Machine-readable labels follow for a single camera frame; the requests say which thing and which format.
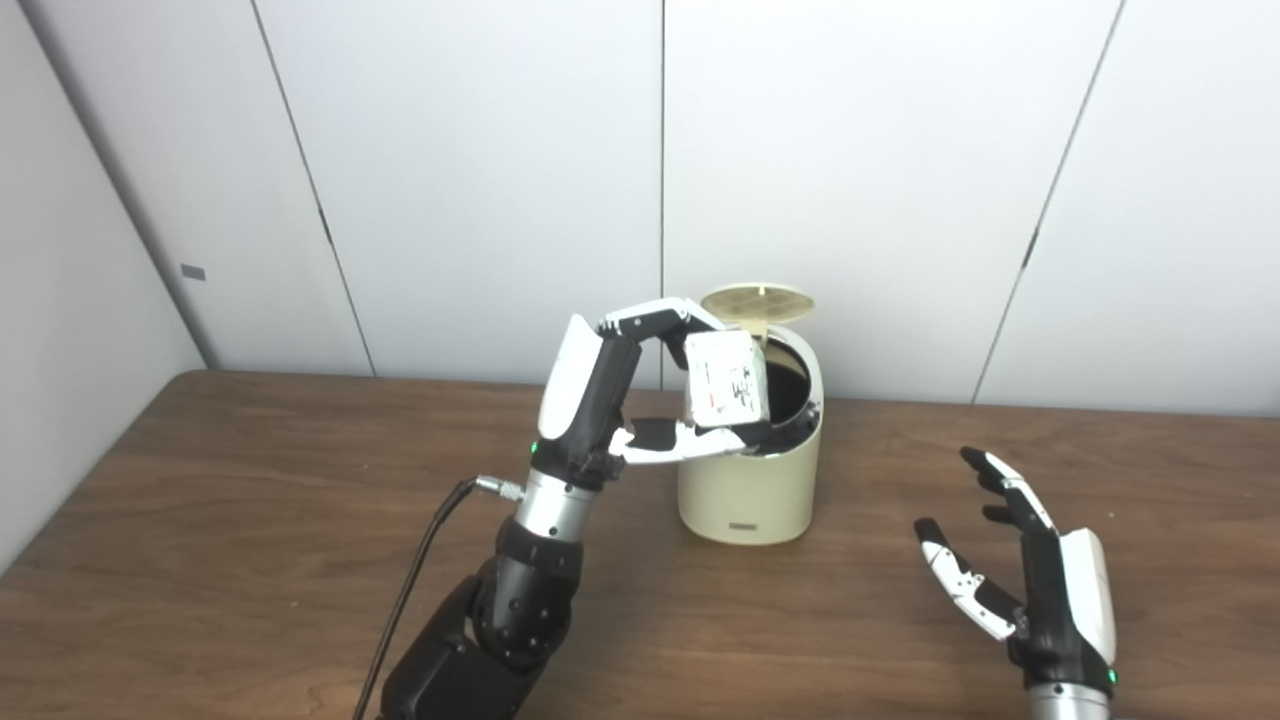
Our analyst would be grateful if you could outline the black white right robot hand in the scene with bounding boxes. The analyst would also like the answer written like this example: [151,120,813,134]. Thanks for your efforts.
[914,446,1118,696]

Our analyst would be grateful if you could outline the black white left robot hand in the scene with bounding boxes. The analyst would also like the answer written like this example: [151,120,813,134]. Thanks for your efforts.
[537,297,773,491]

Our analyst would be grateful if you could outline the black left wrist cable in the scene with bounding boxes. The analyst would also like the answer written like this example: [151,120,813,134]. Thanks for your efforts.
[350,476,526,720]

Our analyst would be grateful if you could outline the white green milk carton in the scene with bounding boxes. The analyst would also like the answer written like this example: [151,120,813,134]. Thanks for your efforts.
[683,331,770,429]

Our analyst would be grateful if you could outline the cream round bin lid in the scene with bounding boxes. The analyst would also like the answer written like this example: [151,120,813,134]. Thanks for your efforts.
[700,284,815,343]

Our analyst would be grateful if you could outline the cream-colored desktop trash bin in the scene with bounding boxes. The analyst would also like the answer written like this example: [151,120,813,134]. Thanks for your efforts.
[677,325,825,546]

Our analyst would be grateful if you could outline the black bin liner bag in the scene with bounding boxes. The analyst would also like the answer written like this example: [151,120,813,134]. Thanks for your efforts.
[765,395,824,457]

